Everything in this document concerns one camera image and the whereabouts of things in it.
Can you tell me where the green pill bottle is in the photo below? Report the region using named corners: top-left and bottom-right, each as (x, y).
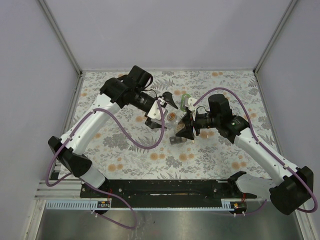
top-left (180, 101), bottom-right (186, 112)

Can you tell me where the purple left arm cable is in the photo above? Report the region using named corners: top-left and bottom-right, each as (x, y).
top-left (45, 97), bottom-right (167, 230)

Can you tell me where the green bottle cap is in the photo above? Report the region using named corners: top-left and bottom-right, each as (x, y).
top-left (181, 93), bottom-right (191, 103)

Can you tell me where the floral table mat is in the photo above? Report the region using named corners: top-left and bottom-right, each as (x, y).
top-left (84, 70), bottom-right (277, 179)

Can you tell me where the white cable duct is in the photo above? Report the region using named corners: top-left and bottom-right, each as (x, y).
top-left (45, 196), bottom-right (235, 212)

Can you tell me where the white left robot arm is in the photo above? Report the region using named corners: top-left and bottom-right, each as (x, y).
top-left (48, 65), bottom-right (177, 198)

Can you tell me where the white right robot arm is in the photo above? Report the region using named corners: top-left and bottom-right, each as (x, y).
top-left (176, 94), bottom-right (314, 215)

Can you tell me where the clear pill bottle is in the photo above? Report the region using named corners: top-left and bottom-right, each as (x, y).
top-left (172, 118), bottom-right (185, 134)

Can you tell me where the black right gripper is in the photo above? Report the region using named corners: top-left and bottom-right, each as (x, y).
top-left (175, 109), bottom-right (220, 141)

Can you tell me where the left aluminium corner post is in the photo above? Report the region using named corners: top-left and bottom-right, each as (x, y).
top-left (36, 0), bottom-right (83, 76)

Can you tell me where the aluminium corner post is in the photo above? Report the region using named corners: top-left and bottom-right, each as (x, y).
top-left (253, 0), bottom-right (300, 76)
top-left (36, 0), bottom-right (83, 76)

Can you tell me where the grey weekly pill organizer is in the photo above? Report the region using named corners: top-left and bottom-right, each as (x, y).
top-left (169, 136), bottom-right (187, 145)

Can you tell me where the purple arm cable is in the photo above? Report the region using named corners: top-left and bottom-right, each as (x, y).
top-left (193, 87), bottom-right (315, 217)
top-left (45, 97), bottom-right (167, 230)

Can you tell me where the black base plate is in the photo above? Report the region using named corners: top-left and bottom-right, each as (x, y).
top-left (79, 178), bottom-right (258, 208)

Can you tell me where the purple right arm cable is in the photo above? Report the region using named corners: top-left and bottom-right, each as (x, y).
top-left (193, 87), bottom-right (315, 217)

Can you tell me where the right aluminium corner post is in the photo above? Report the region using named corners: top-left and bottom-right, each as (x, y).
top-left (253, 0), bottom-right (300, 76)

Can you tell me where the aluminium frame rail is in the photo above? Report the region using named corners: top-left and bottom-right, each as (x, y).
top-left (34, 180), bottom-right (82, 200)

